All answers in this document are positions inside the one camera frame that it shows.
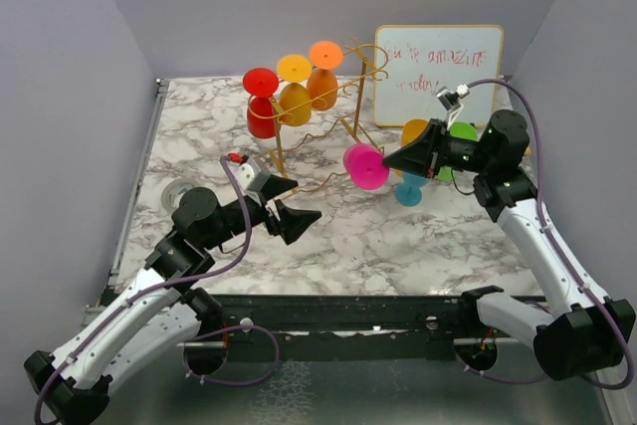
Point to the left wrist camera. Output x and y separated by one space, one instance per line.
251 176

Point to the green wine glass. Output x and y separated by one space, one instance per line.
461 130

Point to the teal wine glass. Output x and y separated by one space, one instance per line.
409 192

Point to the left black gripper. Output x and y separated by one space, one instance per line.
294 222

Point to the small whiteboard with writing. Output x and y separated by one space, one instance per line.
417 61

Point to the gold wire glass rack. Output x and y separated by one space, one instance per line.
356 68

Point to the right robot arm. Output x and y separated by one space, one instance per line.
584 330

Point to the amber wine glass rear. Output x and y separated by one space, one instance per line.
294 98

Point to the red wine glass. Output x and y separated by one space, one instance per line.
260 84

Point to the magenta wine glass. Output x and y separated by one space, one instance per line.
364 165

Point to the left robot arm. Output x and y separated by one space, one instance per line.
162 305

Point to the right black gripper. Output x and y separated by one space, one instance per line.
419 157

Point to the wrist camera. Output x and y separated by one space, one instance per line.
451 100
251 176

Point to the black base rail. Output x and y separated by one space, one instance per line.
340 328

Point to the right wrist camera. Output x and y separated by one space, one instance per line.
451 100

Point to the yellow wine glass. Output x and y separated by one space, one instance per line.
412 129

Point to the clear tape roll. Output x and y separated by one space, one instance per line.
174 191

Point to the orange wine glass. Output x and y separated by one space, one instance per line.
322 84

